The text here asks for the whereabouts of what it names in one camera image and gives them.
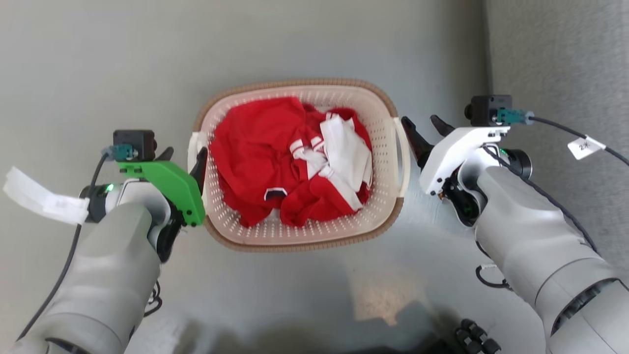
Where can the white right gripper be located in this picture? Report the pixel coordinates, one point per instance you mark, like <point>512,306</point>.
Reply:
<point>452,152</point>

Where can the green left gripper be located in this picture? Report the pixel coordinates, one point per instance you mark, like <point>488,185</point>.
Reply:
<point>172,184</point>

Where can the cream perforated laundry basket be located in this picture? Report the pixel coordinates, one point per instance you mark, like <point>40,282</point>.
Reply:
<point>378,162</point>

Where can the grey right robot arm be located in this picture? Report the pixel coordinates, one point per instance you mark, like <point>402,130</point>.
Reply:
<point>530,236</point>

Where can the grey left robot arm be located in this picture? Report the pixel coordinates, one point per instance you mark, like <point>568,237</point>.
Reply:
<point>108,275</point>

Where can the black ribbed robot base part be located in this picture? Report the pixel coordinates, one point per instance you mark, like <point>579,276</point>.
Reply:
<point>474,337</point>

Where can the white garment with red stripes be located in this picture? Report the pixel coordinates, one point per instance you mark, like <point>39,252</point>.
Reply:
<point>344,147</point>

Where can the grey fabric sofa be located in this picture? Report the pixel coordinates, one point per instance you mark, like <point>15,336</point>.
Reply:
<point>560,59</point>

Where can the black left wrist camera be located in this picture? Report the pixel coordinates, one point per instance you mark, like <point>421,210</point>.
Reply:
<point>135,142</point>

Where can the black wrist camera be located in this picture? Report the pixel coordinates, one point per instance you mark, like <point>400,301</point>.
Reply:
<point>486,109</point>
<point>135,142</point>

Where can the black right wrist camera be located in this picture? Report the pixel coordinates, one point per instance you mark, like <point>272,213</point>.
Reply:
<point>486,109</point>

